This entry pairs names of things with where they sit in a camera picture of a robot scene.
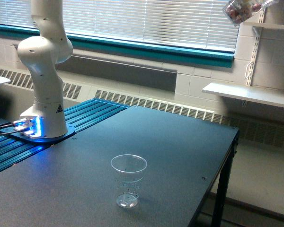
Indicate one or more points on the white wall shelf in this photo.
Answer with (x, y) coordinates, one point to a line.
(253, 94)
(265, 25)

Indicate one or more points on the lower white wall shelf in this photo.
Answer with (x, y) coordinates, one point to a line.
(253, 94)

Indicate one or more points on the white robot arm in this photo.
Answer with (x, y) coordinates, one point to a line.
(40, 54)

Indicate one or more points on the clear plastic cup with candies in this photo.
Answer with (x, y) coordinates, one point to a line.
(238, 11)

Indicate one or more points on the blue aluminium rail bed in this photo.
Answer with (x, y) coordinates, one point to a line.
(81, 116)

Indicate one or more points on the white shelf wall rail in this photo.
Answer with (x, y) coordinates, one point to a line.
(251, 65)

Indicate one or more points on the wall baseboard heater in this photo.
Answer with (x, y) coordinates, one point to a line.
(250, 130)

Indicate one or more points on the black table leg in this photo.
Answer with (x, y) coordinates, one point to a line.
(223, 184)

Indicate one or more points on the clear plastic cup on table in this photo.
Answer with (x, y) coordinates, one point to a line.
(128, 171)

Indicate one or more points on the upper white wall shelf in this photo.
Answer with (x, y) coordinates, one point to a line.
(265, 25)

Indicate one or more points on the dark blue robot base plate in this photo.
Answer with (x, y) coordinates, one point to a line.
(47, 140)

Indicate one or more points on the white window blinds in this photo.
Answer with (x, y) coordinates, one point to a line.
(199, 24)

